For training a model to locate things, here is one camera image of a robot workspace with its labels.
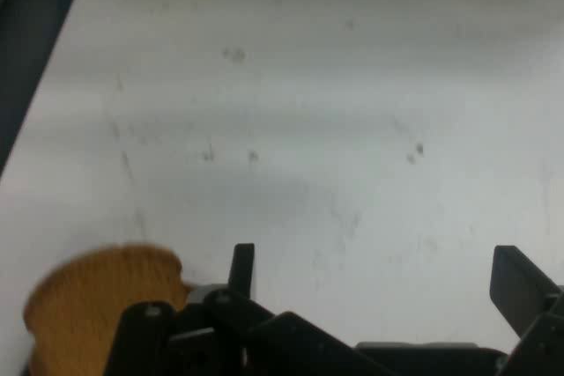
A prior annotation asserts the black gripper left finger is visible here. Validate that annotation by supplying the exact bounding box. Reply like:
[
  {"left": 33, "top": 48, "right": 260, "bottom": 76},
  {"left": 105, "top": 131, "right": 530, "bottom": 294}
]
[{"left": 103, "top": 242, "right": 384, "bottom": 376}]

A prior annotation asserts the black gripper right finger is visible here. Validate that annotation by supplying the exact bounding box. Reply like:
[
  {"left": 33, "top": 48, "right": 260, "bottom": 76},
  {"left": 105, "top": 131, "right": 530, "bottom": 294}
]
[{"left": 488, "top": 244, "right": 564, "bottom": 376}]

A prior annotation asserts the brown toast slice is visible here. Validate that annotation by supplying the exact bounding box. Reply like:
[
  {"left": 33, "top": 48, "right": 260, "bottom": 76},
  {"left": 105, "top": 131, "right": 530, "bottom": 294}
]
[{"left": 21, "top": 243, "right": 194, "bottom": 376}]

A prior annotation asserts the dark blue panel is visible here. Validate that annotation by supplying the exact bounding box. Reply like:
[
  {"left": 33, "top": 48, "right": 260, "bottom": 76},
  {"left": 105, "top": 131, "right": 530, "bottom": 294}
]
[{"left": 0, "top": 0, "right": 85, "bottom": 177}]

